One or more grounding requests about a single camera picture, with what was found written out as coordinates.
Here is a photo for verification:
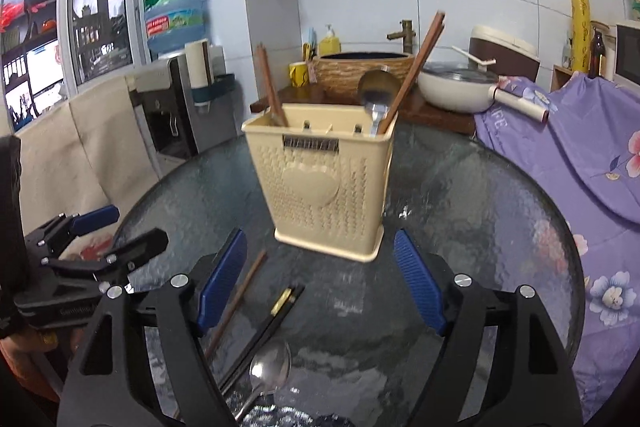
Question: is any woven basin sink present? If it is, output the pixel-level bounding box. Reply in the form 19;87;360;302
312;52;416;100

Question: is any beige cloth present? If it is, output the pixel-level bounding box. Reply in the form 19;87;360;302
15;74;162;238

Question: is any wooden counter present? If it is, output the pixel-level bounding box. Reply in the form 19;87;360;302
250;84;477;136

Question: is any black chopstick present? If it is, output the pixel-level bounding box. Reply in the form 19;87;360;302
224;284;306;396
218;287;297;389

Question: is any silver water dispenser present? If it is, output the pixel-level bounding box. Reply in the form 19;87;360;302
127;44;239;158

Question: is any purple floral cloth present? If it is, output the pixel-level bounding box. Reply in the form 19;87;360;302
472;72;640;423

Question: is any lint roller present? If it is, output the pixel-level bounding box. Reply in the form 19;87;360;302
487;87;550;124

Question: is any yellow soap pump bottle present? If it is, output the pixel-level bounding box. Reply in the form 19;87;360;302
319;24;342;57

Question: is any person's left forearm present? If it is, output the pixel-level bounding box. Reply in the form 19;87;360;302
0;339;67;403

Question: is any white microwave oven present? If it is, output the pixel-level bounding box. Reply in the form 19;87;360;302
614;21;640;88

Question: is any brown glass bottle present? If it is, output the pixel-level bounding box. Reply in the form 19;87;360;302
589;27;606;78

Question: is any white brown rice cooker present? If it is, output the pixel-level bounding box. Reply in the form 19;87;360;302
470;24;541;83

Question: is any white paper cup dispenser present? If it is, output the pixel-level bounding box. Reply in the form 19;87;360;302
183;39;215;88

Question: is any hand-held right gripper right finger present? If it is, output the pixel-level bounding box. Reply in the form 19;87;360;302
392;228;585;427

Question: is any silver metal spoon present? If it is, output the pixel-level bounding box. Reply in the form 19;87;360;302
232;339;293;426

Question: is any sliding glass window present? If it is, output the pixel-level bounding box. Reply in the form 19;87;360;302
60;0;152;98

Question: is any yellow roll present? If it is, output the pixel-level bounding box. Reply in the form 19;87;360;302
570;0;594;74

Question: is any person's left hand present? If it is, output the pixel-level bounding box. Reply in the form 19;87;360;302
27;327;77;359

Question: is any wooden box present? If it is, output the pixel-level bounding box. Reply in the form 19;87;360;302
552;64;576;96

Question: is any beige plastic utensil holder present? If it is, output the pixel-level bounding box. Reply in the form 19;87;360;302
241;103;399;263

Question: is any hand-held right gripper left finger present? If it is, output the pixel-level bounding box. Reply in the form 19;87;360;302
56;227;249;427

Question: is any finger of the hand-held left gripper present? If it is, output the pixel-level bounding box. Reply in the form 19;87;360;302
42;228;170;294
24;205;121;261

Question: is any white ladle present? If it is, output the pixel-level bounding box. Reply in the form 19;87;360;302
452;46;496;69

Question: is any blue water jug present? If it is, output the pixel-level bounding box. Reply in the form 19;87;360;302
141;0;209;54

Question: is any wooden-handled metal spoon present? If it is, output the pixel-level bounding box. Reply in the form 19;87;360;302
357;66;402;138

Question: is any white pan with lid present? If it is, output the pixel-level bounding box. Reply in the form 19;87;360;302
417;62;501;114

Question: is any bamboo faucet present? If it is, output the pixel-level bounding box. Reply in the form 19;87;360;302
386;19;415;54

